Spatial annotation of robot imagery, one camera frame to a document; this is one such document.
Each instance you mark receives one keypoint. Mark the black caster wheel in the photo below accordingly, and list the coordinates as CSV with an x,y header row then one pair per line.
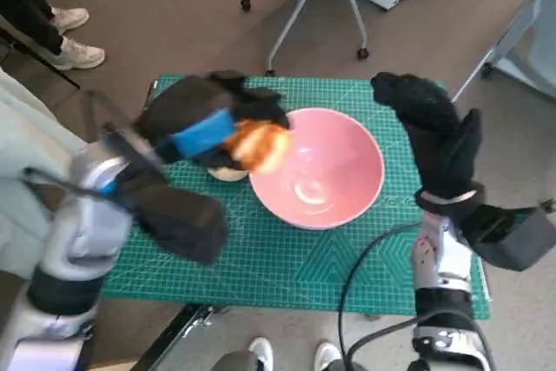
x,y
549,205

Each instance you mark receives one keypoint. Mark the black stand leg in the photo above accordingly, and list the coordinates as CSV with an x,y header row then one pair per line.
x,y
52,68

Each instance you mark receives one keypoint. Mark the pink bowl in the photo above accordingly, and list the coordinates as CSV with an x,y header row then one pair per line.
x,y
330,162

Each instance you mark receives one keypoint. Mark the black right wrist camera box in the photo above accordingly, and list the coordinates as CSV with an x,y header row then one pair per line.
x,y
512,245

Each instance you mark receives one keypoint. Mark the round toy bread bun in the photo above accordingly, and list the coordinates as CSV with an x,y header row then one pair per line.
x,y
226,174

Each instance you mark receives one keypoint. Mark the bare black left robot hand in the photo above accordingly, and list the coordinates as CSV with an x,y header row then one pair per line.
x,y
195,101

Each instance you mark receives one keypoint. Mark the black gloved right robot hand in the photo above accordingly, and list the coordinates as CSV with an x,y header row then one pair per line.
x,y
438,141

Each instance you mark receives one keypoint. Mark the white sneaker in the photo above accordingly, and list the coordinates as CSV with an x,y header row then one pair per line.
x,y
326,353
261,351

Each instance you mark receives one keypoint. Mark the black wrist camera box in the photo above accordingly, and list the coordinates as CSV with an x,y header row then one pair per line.
x,y
182,223
512,245

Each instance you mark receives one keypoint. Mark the green cutting mat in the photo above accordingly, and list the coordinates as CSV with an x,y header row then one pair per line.
x,y
282,266

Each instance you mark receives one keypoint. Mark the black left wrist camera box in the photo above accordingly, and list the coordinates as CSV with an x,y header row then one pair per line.
x,y
182,223

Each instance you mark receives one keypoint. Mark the rectangular toy bread loaf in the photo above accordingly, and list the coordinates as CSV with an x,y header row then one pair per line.
x,y
260,145

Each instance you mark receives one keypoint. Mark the black metal table rail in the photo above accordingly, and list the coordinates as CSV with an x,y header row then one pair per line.
x,y
174,332

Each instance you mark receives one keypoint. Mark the grey leg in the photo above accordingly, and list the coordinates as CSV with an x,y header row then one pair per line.
x,y
234,362
341,366

